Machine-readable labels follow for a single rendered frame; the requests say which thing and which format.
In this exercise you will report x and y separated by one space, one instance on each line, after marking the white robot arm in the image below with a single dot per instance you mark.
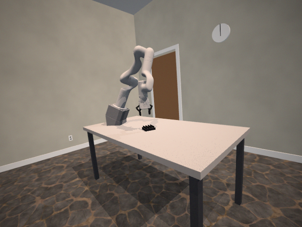
143 86

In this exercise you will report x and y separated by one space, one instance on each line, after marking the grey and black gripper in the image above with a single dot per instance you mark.
144 104

